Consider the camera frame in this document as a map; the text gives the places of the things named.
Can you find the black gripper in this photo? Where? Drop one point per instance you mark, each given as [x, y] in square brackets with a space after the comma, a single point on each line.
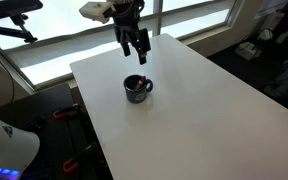
[127, 20]

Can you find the red dry-erase marker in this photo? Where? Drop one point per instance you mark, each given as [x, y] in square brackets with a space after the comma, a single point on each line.
[140, 82]

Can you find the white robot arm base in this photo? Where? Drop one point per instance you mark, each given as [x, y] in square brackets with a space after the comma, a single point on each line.
[4, 146]

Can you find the dark blue ceramic mug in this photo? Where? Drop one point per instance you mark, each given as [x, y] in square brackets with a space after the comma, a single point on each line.
[135, 96]

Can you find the black side table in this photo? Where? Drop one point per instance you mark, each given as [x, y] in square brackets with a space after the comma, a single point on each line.
[55, 100]

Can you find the white box on floor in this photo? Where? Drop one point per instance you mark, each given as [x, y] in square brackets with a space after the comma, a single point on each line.
[248, 50]

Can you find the grey bundle on floor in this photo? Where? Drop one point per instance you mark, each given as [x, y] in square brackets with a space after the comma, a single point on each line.
[285, 78]

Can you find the grey window frame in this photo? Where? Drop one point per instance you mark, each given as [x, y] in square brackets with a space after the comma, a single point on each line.
[184, 23]

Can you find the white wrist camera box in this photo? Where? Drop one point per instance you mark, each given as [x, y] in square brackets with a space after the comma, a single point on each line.
[95, 10]

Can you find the black camera on mount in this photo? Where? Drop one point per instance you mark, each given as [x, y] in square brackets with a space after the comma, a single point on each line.
[10, 7]

